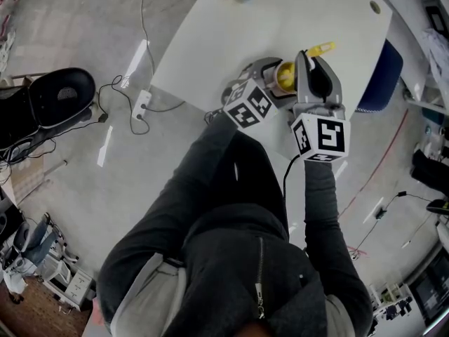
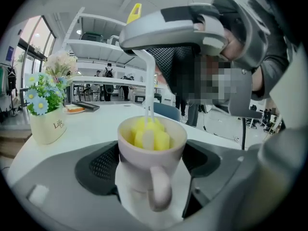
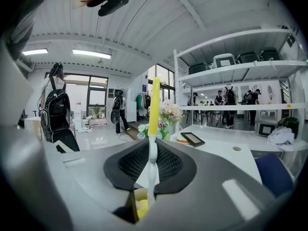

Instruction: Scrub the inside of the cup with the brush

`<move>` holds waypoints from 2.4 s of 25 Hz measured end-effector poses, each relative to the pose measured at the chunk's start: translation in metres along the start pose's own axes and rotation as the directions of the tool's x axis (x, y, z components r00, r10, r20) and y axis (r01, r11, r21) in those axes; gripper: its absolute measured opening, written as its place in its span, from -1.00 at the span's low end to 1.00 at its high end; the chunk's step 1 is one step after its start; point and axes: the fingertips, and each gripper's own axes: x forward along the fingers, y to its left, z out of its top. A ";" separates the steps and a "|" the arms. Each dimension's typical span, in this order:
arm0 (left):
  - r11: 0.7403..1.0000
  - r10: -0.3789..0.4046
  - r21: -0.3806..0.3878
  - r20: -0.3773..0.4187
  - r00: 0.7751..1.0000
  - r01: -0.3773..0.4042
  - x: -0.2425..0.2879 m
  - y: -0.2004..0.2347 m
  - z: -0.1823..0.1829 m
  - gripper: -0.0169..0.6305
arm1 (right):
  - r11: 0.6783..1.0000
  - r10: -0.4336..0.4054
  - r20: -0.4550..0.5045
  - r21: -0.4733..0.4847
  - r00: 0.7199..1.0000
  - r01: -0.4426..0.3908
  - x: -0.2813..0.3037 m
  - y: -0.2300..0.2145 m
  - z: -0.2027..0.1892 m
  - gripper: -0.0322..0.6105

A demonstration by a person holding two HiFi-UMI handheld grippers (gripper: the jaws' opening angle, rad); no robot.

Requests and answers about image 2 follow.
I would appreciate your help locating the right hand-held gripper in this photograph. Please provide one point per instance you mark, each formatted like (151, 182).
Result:
(252, 32)

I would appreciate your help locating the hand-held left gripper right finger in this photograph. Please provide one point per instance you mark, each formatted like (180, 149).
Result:
(216, 177)

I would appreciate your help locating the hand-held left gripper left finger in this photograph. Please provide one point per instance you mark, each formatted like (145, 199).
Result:
(60, 191)

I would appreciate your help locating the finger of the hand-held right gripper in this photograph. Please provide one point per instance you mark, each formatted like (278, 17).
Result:
(168, 32)
(168, 66)

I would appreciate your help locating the pale pink cup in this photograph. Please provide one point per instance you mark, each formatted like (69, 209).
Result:
(149, 162)

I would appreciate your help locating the yellow handled tool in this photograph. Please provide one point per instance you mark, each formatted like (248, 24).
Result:
(158, 138)

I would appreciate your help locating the person's right forearm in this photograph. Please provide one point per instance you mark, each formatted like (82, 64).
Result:
(272, 44)

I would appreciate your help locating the person's right hand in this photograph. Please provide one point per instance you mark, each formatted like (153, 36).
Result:
(232, 46)

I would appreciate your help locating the blue chair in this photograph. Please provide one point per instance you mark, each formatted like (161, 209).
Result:
(168, 111)

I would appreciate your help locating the white table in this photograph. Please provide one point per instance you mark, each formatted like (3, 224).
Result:
(91, 129)

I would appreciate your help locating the cream pot of blue flowers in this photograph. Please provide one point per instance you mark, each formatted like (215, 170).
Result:
(45, 119)

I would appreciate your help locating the white metal shelf rack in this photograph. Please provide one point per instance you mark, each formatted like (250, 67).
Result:
(96, 47)

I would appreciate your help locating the white plate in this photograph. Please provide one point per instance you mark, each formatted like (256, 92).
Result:
(74, 111)

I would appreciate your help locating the bread slice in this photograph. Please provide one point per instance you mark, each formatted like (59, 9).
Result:
(74, 107)

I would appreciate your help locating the pale pink flower bouquet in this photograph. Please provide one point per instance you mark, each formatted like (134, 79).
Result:
(61, 62)

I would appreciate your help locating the clothes rack with garments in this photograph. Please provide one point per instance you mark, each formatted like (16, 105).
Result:
(8, 88)

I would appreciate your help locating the black flat frame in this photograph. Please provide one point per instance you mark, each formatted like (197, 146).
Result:
(86, 106)

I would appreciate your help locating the blue wall poster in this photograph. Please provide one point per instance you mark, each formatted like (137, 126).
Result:
(10, 53)

